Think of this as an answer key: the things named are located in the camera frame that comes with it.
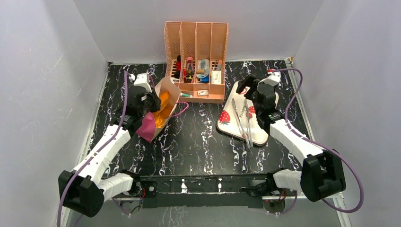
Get paper cake bag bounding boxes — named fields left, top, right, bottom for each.
left=136, top=77, right=181, bottom=142

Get strawberry print tray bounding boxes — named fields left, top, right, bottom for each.
left=216, top=82, right=269, bottom=146

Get metal tongs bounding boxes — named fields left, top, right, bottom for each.
left=231, top=97, right=254, bottom=149

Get orange plastic file organizer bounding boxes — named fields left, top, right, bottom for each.
left=164, top=21, right=229, bottom=104

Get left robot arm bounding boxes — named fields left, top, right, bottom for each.
left=58, top=86, right=161, bottom=218

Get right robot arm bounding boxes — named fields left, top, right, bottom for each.
left=236, top=76, right=346, bottom=202

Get fake orange bread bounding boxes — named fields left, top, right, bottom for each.
left=152, top=90, right=172, bottom=128

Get white label box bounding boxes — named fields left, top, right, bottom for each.
left=211, top=70, right=222, bottom=84

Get green marker pen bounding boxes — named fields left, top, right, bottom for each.
left=180, top=92, right=193, bottom=98

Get blue tape dispenser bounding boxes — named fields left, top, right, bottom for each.
left=196, top=59, right=210, bottom=84

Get small white card box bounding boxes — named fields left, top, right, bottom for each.
left=197, top=90, right=209, bottom=96

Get pink capped tube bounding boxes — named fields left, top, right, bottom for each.
left=184, top=56, right=194, bottom=83

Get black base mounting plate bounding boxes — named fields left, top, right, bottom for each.
left=134, top=174, right=281, bottom=209

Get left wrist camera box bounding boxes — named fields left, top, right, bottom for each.
left=128, top=73, right=152, bottom=92

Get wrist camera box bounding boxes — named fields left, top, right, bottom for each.
left=259, top=71, right=281, bottom=87
left=128, top=73, right=152, bottom=92

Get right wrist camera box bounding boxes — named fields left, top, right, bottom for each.
left=259, top=71, right=281, bottom=87

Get aluminium frame rail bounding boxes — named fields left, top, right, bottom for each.
left=56, top=177, right=351, bottom=227

